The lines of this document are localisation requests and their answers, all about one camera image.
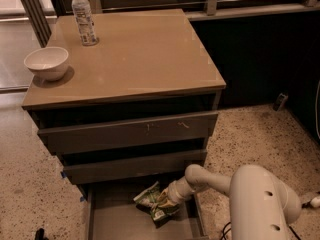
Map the black cable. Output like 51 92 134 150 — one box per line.
219 221 303 240

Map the small dark floor device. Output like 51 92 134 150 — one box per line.
273 93 288 111

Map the white power strip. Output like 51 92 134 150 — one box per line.
301 192 320 209

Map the white ceramic bowl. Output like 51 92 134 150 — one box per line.
24 47 69 81

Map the grey open bottom drawer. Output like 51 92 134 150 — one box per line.
88 172 209 240

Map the grey middle drawer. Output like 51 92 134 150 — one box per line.
64 149 207 185

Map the black object bottom left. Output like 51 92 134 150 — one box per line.
34 228 45 240

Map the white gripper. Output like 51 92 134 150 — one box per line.
157 179 195 208

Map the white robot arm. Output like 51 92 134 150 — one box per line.
158 164 302 240

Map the brown drawer cabinet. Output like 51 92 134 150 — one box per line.
23 9 225 240

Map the clear plastic water bottle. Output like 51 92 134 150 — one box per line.
72 0 98 46

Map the green jalapeno chip bag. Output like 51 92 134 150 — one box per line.
133 181 180 223

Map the grey top drawer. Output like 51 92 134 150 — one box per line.
38 111 218 154

